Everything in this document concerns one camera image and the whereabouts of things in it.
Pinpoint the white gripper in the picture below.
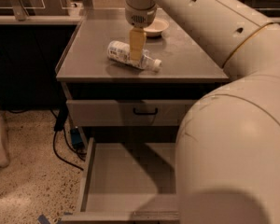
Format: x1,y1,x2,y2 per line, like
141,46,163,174
125,5,157,61

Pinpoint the grey drawer cabinet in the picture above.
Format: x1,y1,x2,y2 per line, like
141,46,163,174
57,9,229,143

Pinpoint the blue power adapter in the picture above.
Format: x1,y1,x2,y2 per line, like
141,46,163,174
70,128,84,149

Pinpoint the black drawer handle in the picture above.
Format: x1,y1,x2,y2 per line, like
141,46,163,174
133,107,159,116

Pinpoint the closed grey top drawer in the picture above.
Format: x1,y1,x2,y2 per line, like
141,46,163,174
66,100,195,127

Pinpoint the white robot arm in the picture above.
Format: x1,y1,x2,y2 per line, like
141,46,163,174
126,0,280,224

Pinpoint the black floor cable left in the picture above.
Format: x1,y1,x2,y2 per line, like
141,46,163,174
49,108,87,172

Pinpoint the white paper bowl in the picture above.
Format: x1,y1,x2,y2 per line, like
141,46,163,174
144,18,169,37

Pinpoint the clear plastic water bottle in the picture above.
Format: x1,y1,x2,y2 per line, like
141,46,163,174
107,41,161,72

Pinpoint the blue tape piece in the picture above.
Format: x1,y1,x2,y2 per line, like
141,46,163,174
37,215,50,224

